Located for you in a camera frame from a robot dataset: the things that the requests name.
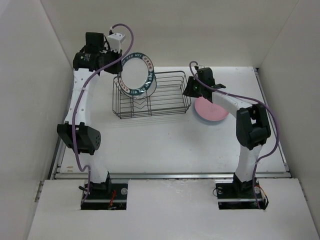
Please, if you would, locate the dark wire dish rack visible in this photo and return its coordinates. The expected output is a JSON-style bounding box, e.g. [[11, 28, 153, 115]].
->
[[112, 70, 192, 119]]

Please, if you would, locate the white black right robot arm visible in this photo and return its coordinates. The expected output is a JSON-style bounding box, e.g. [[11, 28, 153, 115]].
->
[[183, 65, 271, 197]]

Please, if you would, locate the aluminium front rail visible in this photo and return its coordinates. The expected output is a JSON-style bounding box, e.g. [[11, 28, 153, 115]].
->
[[52, 171, 292, 180]]

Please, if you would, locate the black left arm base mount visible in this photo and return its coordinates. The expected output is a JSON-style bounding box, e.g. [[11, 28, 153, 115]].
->
[[80, 182, 128, 210]]

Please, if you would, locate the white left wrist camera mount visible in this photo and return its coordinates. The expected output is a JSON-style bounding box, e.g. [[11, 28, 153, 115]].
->
[[106, 32, 126, 53]]

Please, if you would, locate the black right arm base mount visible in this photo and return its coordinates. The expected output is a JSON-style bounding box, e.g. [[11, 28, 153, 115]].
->
[[212, 182, 269, 210]]

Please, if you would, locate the white plate green patterned rim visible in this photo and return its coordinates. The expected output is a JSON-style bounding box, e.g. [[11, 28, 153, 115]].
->
[[117, 52, 155, 99]]

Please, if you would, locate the grey rimmed plate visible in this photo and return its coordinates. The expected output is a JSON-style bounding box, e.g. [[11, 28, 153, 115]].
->
[[138, 74, 157, 99]]

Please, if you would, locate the blue plastic plate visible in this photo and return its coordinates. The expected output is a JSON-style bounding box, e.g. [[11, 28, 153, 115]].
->
[[196, 115, 226, 126]]

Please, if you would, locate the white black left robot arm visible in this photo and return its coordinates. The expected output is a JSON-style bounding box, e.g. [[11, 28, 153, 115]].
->
[[57, 31, 126, 199]]

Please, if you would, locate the pink plastic plate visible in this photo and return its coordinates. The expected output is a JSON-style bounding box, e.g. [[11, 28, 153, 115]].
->
[[194, 97, 229, 121]]

